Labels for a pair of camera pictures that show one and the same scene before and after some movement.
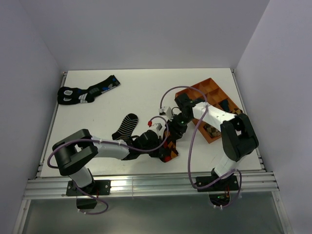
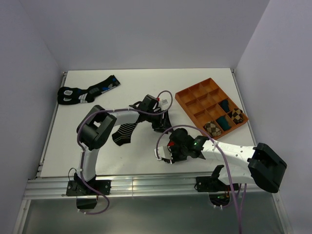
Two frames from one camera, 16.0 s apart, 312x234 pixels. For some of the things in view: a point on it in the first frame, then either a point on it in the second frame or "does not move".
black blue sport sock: x=69 y=95 does not move
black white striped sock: x=127 y=127 does not move
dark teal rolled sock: x=224 y=105 does not move
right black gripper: x=175 y=129 -> x=175 y=159
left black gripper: x=156 y=154 -> x=162 y=124
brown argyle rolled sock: x=212 y=131 does not move
